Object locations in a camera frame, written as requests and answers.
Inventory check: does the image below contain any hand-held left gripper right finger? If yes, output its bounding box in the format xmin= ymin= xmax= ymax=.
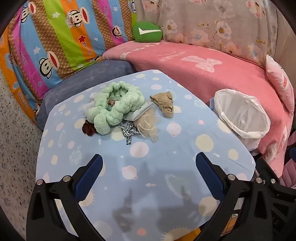
xmin=195 ymin=152 xmax=296 ymax=241

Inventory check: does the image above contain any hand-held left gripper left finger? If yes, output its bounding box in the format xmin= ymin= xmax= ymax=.
xmin=26 ymin=153 xmax=104 ymax=241

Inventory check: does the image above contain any bin with white plastic liner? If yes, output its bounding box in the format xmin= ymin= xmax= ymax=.
xmin=210 ymin=89 xmax=271 ymax=151

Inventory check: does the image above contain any green fluffy yarn scarf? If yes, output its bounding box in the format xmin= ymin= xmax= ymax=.
xmin=87 ymin=82 xmax=146 ymax=135

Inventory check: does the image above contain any white-grey cloth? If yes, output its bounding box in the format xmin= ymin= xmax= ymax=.
xmin=125 ymin=102 xmax=154 ymax=121

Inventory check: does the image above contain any dark red scrunchie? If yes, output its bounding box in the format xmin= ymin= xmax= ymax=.
xmin=83 ymin=119 xmax=97 ymax=135

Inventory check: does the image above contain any leopard print scrunchie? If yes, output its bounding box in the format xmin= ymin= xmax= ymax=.
xmin=120 ymin=120 xmax=141 ymax=146

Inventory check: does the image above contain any blue printed tablecloth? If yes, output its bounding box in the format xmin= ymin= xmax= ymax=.
xmin=35 ymin=69 xmax=256 ymax=241

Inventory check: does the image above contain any beige tulle mesh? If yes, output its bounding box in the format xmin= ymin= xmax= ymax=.
xmin=134 ymin=108 xmax=160 ymax=142

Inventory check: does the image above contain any beige stocking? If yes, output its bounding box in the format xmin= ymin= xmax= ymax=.
xmin=149 ymin=91 xmax=174 ymax=119

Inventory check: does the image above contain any pink padded chair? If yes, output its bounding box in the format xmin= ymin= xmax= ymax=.
xmin=283 ymin=147 xmax=296 ymax=188

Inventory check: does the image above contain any pink blanket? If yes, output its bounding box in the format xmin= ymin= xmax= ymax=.
xmin=102 ymin=41 xmax=294 ymax=176

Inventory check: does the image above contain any grey-blue sofa cushion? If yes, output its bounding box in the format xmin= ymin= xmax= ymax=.
xmin=36 ymin=60 xmax=137 ymax=131

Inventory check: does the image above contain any pink printed pillow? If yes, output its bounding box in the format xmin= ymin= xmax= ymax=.
xmin=265 ymin=54 xmax=295 ymax=114

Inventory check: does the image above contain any striped monkey print blanket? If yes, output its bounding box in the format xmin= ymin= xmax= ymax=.
xmin=0 ymin=0 xmax=139 ymax=123

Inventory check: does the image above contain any green check mark cushion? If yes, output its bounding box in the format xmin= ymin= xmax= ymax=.
xmin=132 ymin=21 xmax=163 ymax=43

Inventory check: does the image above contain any floral beige pillow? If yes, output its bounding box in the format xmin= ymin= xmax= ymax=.
xmin=132 ymin=0 xmax=278 ymax=67

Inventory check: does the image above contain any black stand frame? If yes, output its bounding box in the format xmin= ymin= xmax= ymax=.
xmin=254 ymin=159 xmax=281 ymax=183

